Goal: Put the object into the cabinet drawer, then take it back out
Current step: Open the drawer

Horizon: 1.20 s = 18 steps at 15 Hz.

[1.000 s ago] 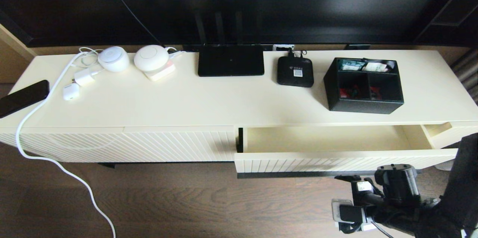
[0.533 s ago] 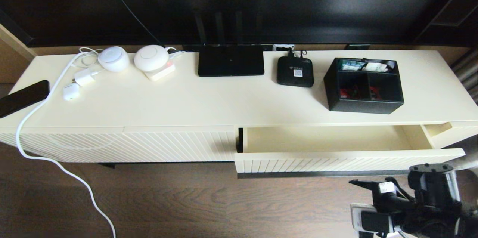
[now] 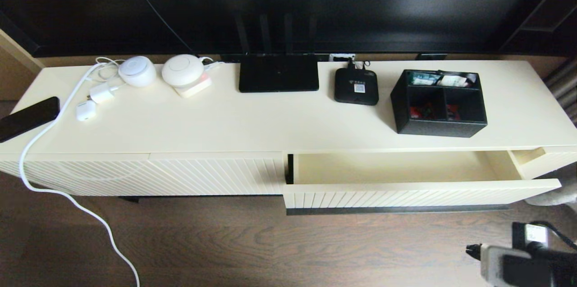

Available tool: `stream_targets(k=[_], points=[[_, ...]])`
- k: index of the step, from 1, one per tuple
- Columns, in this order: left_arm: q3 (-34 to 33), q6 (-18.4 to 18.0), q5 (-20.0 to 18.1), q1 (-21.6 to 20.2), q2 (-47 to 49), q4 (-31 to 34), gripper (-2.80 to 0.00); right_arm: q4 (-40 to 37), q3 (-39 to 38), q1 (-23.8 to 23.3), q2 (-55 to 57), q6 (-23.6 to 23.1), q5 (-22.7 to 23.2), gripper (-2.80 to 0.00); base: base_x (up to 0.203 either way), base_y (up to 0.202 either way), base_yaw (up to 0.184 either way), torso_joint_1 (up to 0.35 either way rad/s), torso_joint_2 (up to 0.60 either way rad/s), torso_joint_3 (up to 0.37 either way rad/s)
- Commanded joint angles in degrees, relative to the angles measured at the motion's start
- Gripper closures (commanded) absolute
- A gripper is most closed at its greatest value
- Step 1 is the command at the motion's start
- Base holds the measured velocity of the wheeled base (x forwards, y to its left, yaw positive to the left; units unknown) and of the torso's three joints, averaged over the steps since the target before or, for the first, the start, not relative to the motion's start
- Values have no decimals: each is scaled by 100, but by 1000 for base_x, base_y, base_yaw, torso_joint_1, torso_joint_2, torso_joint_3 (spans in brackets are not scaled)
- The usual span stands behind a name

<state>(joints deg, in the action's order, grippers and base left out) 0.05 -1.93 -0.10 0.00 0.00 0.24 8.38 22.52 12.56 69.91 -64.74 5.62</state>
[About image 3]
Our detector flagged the thin dark metal strip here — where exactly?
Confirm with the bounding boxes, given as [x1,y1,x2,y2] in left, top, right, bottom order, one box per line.
[286,205,510,215]

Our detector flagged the cream ribbed drawer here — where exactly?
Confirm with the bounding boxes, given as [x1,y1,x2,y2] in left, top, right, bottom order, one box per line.
[282,147,562,215]

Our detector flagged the black compartment organizer box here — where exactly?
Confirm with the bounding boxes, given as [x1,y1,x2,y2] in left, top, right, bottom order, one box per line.
[390,69,488,138]

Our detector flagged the cream TV cabinet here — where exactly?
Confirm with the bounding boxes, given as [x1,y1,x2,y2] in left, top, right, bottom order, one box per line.
[0,59,577,197]

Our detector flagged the grey pouf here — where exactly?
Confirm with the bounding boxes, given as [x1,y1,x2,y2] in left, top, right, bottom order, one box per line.
[525,165,577,206]

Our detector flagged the white packets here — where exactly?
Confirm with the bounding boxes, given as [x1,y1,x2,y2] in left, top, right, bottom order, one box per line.
[436,74,470,88]

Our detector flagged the teal packets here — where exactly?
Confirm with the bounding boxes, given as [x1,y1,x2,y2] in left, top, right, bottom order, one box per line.
[409,72,441,86]

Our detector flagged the grey curtain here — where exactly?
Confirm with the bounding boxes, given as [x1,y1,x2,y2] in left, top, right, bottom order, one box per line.
[543,59,577,128]

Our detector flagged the black set-top box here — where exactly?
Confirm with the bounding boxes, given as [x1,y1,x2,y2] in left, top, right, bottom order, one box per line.
[334,68,379,106]

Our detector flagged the black router with antennas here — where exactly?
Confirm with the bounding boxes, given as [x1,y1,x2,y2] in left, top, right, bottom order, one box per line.
[233,11,320,93]

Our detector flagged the black flat television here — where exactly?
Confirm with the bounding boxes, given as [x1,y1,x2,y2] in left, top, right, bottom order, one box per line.
[0,0,562,58]

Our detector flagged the white pink square base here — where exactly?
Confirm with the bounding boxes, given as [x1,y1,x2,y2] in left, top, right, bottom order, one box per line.
[174,73,212,98]

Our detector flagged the white dome device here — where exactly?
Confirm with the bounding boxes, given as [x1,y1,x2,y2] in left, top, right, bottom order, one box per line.
[161,54,205,87]

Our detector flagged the white round smart speaker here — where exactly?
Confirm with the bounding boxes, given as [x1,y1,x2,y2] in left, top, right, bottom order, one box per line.
[118,56,157,88]

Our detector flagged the white charger adapter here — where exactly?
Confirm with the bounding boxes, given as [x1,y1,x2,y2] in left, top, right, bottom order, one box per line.
[89,82,123,105]

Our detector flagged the white earbuds case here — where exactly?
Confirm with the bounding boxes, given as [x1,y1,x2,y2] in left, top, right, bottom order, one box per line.
[76,100,97,122]

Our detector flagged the black smartphone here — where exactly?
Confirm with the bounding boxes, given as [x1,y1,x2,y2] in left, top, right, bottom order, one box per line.
[0,96,60,143]

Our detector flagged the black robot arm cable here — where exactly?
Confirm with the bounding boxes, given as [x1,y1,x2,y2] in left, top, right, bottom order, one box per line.
[532,220,577,251]

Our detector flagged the black set-top cable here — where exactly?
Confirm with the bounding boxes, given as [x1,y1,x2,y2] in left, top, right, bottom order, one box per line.
[345,59,371,72]

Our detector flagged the black wall shelf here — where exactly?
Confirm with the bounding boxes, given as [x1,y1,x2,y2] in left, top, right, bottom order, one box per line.
[498,0,577,57]

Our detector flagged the white plug cable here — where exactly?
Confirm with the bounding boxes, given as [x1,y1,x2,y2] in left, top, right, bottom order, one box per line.
[201,57,224,72]

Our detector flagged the thin white cable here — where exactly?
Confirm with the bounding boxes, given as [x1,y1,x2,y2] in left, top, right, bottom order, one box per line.
[85,56,127,85]

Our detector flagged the thick white power cable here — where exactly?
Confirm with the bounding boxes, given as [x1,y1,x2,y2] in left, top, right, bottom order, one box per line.
[18,62,140,287]

